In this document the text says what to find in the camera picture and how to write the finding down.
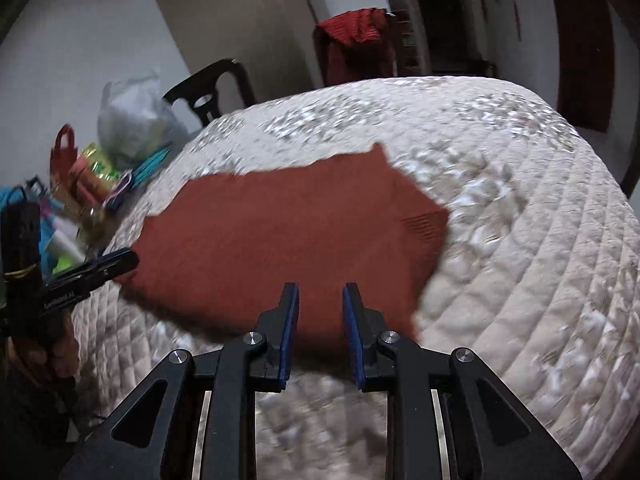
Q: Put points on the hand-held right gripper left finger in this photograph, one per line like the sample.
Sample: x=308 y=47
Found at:
x=289 y=335

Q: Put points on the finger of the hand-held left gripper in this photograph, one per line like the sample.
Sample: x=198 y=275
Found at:
x=117 y=265

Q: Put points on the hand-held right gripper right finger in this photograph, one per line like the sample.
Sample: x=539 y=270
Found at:
x=352 y=335

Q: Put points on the rust brown knit sweater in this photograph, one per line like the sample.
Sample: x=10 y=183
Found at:
x=275 y=220

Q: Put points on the person's left hand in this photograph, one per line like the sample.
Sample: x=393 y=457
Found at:
x=60 y=360

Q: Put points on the green frog toy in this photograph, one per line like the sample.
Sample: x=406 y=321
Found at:
x=69 y=262

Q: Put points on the white cup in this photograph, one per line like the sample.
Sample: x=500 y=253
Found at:
x=67 y=240

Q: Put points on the pink drinking bottle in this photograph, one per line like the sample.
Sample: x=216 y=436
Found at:
x=87 y=180

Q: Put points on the green floral packet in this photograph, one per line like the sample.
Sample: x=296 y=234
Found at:
x=102 y=162

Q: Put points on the red gift bag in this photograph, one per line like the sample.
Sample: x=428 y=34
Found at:
x=64 y=160

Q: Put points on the white plastic bag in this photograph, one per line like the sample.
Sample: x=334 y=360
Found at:
x=135 y=120

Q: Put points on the dark wooden chair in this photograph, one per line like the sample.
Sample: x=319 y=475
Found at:
x=220 y=80
x=402 y=50

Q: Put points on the white wardrobe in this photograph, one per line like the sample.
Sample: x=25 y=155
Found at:
x=225 y=10

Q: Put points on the red checked cloth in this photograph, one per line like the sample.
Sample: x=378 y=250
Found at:
x=355 y=40

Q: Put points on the dark glass door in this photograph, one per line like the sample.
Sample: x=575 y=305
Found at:
x=435 y=15

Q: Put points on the brown wooden door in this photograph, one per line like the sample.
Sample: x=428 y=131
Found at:
x=582 y=45

